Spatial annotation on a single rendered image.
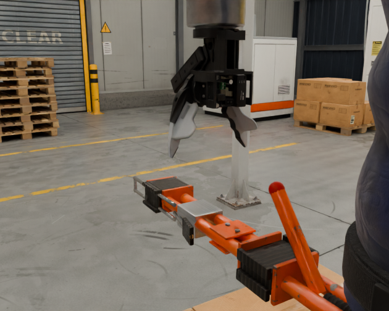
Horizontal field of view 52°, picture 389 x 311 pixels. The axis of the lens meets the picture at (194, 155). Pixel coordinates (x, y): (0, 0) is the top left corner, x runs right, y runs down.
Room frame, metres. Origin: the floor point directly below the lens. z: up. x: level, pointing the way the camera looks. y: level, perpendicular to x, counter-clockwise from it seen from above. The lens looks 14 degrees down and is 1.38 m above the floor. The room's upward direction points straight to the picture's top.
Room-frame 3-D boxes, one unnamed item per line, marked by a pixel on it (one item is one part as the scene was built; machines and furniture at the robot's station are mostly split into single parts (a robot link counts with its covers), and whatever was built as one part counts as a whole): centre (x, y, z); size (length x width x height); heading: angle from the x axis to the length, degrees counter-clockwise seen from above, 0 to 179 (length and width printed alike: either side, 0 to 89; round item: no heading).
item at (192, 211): (0.71, -0.01, 1.07); 0.07 x 0.07 x 0.04; 31
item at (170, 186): (0.83, 0.05, 1.08); 0.08 x 0.07 x 0.05; 31
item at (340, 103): (7.46, -2.67, 0.45); 1.21 x 1.03 x 0.91; 36
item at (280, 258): (0.53, -0.12, 1.08); 0.10 x 0.08 x 0.06; 121
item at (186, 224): (0.75, 0.07, 1.08); 0.31 x 0.03 x 0.05; 31
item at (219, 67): (0.64, -0.04, 1.35); 0.09 x 0.08 x 0.12; 31
